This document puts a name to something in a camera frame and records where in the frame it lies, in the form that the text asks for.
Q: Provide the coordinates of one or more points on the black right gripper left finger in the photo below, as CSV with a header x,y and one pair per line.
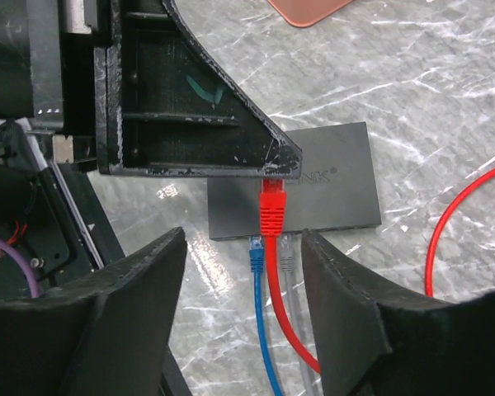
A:
x,y
103,334

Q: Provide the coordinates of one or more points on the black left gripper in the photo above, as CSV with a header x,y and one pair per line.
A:
x,y
126,88

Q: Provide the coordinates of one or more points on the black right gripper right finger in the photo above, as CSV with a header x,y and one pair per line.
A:
x,y
374,337

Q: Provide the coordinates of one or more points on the black network switch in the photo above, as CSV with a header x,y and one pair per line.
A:
x,y
336,190

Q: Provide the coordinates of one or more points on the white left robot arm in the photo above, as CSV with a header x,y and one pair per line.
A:
x,y
52,229

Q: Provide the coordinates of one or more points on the pink plastic tray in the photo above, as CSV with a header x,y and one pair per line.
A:
x,y
305,13

